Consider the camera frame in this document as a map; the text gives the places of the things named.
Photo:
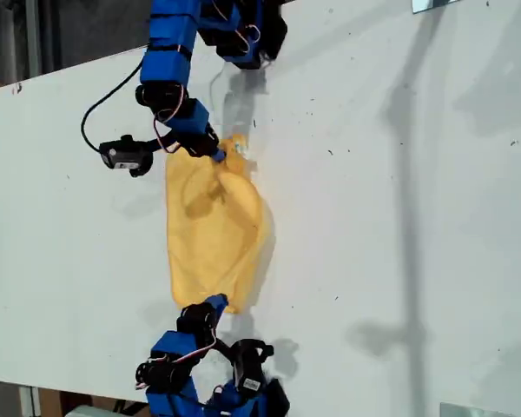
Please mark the yellow square towel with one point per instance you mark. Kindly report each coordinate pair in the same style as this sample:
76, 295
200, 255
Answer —
217, 234

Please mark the brown cardboard box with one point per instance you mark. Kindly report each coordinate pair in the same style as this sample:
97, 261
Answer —
52, 404

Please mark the white table leg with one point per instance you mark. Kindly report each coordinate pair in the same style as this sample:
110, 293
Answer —
28, 401

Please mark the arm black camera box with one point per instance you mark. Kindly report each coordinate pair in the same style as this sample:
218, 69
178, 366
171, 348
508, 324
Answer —
248, 369
123, 157

